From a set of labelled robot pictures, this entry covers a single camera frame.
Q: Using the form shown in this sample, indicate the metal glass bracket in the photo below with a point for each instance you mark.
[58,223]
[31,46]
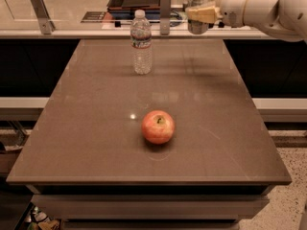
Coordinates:
[45,23]
[165,11]

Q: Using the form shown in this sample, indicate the left metal glass bracket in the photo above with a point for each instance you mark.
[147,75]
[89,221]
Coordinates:
[45,23]

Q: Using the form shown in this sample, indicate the middle metal glass bracket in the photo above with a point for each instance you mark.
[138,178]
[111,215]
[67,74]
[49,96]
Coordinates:
[165,11]

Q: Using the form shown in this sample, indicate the bin with colourful items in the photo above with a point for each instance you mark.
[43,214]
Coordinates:
[35,219]

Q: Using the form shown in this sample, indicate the clear plastic water bottle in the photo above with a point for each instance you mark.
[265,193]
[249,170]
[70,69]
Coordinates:
[141,43]

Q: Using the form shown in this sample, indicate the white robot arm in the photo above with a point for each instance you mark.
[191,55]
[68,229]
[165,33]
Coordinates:
[280,19]

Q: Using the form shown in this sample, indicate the red yellow apple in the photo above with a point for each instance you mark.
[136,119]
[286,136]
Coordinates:
[158,127]

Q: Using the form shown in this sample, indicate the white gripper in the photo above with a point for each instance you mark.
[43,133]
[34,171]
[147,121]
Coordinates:
[232,6]

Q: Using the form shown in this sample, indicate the silver green 7up can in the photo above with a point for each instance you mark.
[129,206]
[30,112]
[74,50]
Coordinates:
[196,27]

